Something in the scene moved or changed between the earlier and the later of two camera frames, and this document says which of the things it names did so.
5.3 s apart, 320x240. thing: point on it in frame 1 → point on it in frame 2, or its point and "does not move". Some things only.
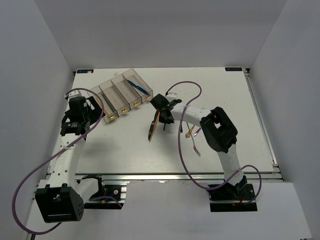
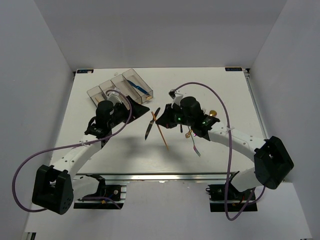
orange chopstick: (155, 127) → (159, 130)
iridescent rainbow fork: (194, 147) does not move
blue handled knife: (138, 87) does not move
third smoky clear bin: (127, 91) does not move
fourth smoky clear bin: (145, 92) does not move
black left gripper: (96, 113) → (137, 110)
